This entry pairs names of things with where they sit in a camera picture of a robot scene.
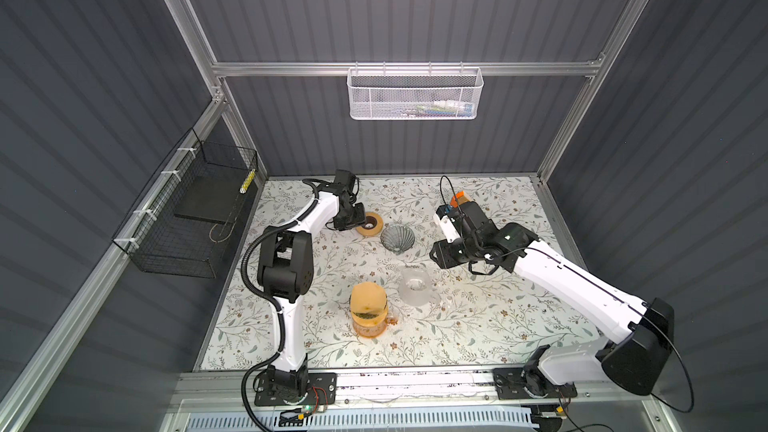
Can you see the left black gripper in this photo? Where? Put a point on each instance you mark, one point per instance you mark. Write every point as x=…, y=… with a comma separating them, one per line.
x=359, y=220

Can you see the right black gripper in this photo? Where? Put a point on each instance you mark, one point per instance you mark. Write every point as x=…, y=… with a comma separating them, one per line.
x=440, y=256

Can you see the clear frosted glass dripper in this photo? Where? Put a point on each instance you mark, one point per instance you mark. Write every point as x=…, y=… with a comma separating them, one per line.
x=416, y=287

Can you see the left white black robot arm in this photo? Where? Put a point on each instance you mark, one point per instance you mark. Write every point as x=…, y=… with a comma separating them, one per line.
x=285, y=272

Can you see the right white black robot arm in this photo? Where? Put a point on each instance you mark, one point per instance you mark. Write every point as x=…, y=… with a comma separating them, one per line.
x=636, y=340

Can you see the grey glass dripper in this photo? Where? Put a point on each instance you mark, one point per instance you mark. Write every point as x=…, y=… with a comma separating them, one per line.
x=397, y=238

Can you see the orange coffee filter holder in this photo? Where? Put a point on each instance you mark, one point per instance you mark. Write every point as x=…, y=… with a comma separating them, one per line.
x=459, y=198

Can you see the floral table mat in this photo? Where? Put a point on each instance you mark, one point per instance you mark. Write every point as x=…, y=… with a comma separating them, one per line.
x=477, y=320

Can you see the yellow marker pen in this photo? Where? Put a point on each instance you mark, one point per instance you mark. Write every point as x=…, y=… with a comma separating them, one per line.
x=247, y=181

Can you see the black foam pad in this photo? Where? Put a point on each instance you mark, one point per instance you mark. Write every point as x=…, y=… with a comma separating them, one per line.
x=212, y=200

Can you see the tubes in white basket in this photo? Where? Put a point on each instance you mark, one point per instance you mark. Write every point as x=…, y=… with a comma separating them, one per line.
x=441, y=109

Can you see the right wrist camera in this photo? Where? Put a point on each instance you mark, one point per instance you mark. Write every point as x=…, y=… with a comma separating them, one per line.
x=467, y=220

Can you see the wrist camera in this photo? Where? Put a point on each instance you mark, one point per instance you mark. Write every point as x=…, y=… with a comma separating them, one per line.
x=467, y=220
x=345, y=182

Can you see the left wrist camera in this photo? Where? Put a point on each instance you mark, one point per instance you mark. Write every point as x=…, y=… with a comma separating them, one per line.
x=345, y=182

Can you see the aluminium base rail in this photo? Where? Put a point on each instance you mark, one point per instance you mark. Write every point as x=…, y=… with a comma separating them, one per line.
x=406, y=398

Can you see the white wire wall basket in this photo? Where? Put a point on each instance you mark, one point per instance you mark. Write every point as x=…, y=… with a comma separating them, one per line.
x=381, y=93

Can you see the black wire side basket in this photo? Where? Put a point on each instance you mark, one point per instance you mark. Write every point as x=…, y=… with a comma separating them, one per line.
x=158, y=242

